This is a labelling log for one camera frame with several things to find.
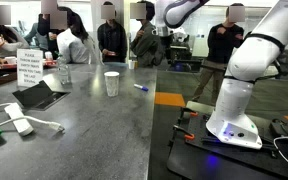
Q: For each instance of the black table power outlet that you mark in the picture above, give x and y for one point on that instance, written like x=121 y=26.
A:
x=34 y=95

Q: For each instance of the person in dark clothes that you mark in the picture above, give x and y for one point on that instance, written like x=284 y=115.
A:
x=47 y=33

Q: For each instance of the white printed paper sign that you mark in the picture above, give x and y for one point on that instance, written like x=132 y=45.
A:
x=30 y=68

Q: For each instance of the clear plastic water bottle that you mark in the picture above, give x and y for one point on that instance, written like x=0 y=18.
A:
x=63 y=71

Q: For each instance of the small white cup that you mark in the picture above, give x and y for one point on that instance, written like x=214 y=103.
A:
x=131 y=64

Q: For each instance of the white power adapter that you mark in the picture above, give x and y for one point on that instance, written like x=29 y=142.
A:
x=19 y=121

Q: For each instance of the blue capped white marker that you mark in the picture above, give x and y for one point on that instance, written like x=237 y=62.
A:
x=140 y=87

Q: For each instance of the person in olive jacket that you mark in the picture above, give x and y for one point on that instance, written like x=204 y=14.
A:
x=147 y=43

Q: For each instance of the person in grey sleeves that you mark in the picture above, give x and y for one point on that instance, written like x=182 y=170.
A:
x=12 y=41

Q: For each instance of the white paper cup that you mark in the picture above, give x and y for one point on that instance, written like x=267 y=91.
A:
x=111 y=83

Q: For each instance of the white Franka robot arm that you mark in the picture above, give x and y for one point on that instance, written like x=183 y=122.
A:
x=237 y=110

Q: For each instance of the long-haired woman in white shirt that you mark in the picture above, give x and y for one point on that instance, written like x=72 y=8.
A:
x=74 y=48

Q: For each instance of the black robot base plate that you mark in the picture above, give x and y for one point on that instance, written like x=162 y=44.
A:
x=197 y=156

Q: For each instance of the person in black jacket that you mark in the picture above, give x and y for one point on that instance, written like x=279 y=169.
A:
x=112 y=40

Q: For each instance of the person in black sweater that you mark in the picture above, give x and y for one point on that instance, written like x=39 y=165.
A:
x=222 y=46

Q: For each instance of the black device on base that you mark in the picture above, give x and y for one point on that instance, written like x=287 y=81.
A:
x=282 y=128

